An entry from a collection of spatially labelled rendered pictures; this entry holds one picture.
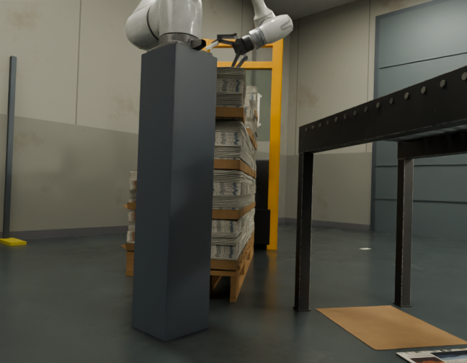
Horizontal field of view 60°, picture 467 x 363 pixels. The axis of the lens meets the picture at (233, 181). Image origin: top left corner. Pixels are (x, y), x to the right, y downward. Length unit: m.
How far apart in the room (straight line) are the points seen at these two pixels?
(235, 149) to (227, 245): 0.44
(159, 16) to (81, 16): 3.03
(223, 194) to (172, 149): 0.54
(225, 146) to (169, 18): 0.62
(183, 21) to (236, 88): 0.46
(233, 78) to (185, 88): 0.48
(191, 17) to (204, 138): 0.43
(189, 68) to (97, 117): 3.03
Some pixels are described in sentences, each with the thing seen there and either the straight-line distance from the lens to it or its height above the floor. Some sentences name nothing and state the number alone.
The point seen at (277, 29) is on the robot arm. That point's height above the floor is 1.27.
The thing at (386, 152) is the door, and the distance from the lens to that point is 5.85.
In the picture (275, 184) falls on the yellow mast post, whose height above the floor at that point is 0.57.
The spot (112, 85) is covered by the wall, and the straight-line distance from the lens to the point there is 4.57.
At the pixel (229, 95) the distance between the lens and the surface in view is 1.85.
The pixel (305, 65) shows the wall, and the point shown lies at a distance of 6.80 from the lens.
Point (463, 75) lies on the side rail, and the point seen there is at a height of 0.78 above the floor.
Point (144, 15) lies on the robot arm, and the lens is 1.69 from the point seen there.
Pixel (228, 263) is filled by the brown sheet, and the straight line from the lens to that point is 1.86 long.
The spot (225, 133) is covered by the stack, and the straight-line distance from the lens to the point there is 1.85.
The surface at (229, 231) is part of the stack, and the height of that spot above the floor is 0.32.
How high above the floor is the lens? 0.51
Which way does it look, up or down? 1 degrees up
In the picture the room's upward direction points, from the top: 2 degrees clockwise
